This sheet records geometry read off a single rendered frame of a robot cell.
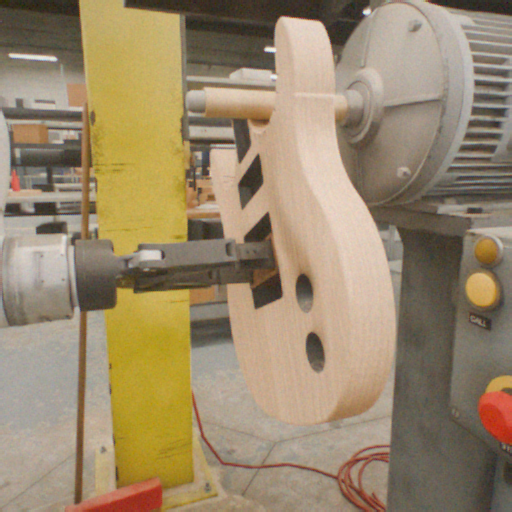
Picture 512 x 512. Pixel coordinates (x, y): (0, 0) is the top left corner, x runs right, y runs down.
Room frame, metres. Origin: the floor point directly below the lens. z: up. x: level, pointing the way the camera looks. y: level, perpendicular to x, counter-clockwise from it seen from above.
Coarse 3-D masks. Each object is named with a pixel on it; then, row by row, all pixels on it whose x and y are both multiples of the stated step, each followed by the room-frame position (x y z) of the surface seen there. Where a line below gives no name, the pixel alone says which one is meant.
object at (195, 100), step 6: (192, 90) 0.51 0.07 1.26; (186, 96) 0.51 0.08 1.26; (192, 96) 0.50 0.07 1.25; (198, 96) 0.50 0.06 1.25; (204, 96) 0.50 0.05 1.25; (186, 102) 0.51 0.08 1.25; (192, 102) 0.50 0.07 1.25; (198, 102) 0.50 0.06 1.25; (204, 102) 0.50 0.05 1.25; (192, 108) 0.50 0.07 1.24; (198, 108) 0.50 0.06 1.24; (204, 108) 0.51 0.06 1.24
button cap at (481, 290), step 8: (472, 280) 0.38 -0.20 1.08; (480, 280) 0.37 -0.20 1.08; (488, 280) 0.36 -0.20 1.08; (472, 288) 0.38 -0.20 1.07; (480, 288) 0.37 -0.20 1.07; (488, 288) 0.36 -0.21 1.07; (472, 296) 0.37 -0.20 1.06; (480, 296) 0.37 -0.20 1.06; (488, 296) 0.36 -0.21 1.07; (480, 304) 0.37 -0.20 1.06; (488, 304) 0.36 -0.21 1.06
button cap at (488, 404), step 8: (488, 392) 0.33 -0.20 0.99; (496, 392) 0.33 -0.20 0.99; (480, 400) 0.34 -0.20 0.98; (488, 400) 0.33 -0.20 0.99; (496, 400) 0.32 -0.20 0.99; (504, 400) 0.32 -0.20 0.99; (480, 408) 0.33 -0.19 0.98; (488, 408) 0.32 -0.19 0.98; (496, 408) 0.32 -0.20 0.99; (504, 408) 0.31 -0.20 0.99; (480, 416) 0.33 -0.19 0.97; (488, 416) 0.32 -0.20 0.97; (496, 416) 0.32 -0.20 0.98; (504, 416) 0.31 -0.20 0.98; (488, 424) 0.32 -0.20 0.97; (496, 424) 0.32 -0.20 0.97; (504, 424) 0.31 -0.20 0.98; (488, 432) 0.33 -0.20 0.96; (496, 432) 0.31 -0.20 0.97; (504, 432) 0.31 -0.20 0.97; (504, 440) 0.31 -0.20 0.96
